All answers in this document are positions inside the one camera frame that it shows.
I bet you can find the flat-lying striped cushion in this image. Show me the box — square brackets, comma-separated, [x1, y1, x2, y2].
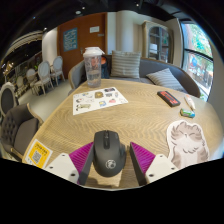
[145, 67, 188, 93]

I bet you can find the yellow square code sticker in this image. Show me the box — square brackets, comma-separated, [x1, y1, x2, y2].
[22, 138, 54, 169]

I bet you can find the glass-door wooden cabinet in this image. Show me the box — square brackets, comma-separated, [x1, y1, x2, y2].
[141, 20, 174, 64]

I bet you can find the cat-shaped mouse pad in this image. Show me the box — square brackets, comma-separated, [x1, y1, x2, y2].
[165, 120, 211, 170]

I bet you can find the white sticker sheet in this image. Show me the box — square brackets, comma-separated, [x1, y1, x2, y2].
[72, 86, 129, 116]

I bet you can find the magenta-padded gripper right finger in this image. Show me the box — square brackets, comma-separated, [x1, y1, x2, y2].
[129, 141, 180, 187]

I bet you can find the small white tube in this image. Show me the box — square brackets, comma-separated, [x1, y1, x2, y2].
[184, 94, 197, 111]

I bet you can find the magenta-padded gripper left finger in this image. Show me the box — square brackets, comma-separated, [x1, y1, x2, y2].
[44, 141, 95, 186]

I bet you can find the grey round-back chair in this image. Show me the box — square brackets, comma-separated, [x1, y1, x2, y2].
[0, 81, 19, 116]

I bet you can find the blue poster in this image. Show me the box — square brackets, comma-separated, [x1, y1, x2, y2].
[62, 27, 79, 53]

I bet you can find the brown wooden door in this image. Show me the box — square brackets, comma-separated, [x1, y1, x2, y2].
[57, 12, 108, 79]

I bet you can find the grey curved sofa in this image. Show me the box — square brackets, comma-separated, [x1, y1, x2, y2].
[67, 54, 202, 98]

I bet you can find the clear shaker bottle white lid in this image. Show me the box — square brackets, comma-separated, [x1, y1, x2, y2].
[82, 46, 106, 89]

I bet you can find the large black-framed window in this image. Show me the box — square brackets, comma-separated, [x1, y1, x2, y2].
[180, 21, 214, 101]

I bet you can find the upright striped cushion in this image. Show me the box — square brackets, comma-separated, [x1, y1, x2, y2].
[109, 50, 142, 79]

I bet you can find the black and orange backpack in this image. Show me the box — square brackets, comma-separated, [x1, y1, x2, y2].
[100, 54, 112, 79]

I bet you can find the grey tufted armchair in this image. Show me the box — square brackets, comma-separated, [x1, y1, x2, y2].
[0, 102, 44, 161]

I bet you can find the dark grey computer mouse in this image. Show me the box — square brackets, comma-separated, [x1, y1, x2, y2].
[92, 129, 128, 178]

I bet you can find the black and red box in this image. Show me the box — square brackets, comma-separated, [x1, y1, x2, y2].
[156, 90, 181, 108]

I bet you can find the group of white chairs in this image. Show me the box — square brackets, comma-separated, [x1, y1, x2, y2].
[14, 55, 66, 96]

